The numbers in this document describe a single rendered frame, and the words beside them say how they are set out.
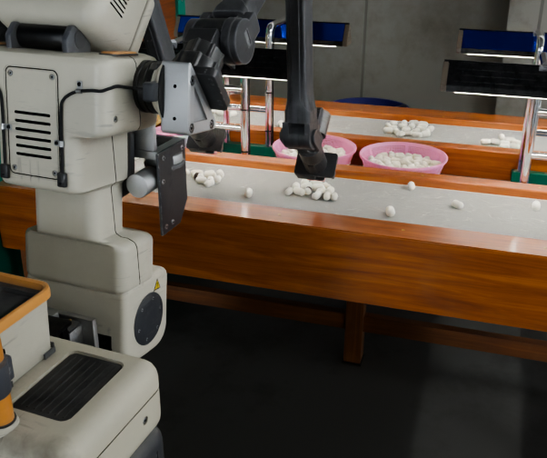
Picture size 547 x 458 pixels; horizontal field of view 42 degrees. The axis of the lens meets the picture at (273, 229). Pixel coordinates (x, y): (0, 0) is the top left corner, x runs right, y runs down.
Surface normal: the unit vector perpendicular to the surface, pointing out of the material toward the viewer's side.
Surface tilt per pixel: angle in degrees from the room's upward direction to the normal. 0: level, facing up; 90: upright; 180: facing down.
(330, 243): 90
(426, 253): 90
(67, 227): 82
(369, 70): 90
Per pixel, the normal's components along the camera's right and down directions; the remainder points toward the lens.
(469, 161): -0.29, 0.39
